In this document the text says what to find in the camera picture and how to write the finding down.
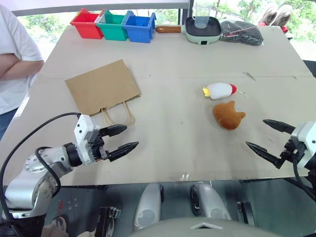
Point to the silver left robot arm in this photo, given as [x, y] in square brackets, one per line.
[37, 163]

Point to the red plastic bin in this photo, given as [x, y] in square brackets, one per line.
[86, 27]

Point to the green frying pan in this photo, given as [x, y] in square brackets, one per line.
[202, 34]

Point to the green plastic bin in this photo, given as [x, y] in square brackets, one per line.
[113, 28]

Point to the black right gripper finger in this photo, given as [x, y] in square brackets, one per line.
[280, 126]
[265, 153]

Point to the person in white shirt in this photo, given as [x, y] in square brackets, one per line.
[12, 37]

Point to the pink sneaker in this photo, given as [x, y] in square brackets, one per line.
[284, 13]
[267, 14]

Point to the white rocket plush toy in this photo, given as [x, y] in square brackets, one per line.
[218, 90]

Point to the grey robot torso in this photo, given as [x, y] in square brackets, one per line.
[222, 228]

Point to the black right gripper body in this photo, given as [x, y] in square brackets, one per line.
[291, 149]

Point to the person's bare forearm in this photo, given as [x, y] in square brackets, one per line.
[19, 69]

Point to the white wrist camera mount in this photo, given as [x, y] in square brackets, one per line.
[84, 133]
[306, 138]

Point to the blue plastic bin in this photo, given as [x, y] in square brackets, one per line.
[137, 30]

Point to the black table clamp bracket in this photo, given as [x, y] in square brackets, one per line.
[247, 213]
[108, 222]

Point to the silver robot leg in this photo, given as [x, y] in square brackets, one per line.
[148, 205]
[209, 200]

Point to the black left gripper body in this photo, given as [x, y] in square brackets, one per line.
[97, 148]

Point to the clear plastic measuring cup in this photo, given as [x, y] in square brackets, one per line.
[201, 16]

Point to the black plastic bag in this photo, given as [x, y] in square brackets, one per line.
[243, 32]

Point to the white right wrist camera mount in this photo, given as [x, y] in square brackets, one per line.
[306, 138]

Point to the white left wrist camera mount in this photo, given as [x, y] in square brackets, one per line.
[84, 133]

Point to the brown bear plush toy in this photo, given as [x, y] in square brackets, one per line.
[228, 114]

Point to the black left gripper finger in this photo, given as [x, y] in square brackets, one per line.
[123, 150]
[114, 130]

